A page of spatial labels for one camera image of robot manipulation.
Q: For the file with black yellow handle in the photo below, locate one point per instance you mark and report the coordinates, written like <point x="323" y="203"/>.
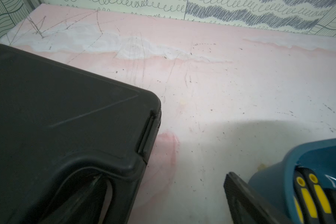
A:
<point x="306" y="209"/>

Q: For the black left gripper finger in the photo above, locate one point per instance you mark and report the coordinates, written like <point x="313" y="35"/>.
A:
<point x="247" y="206"/>

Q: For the teal plastic storage box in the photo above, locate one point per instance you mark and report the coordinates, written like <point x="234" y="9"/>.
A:
<point x="275" y="183"/>

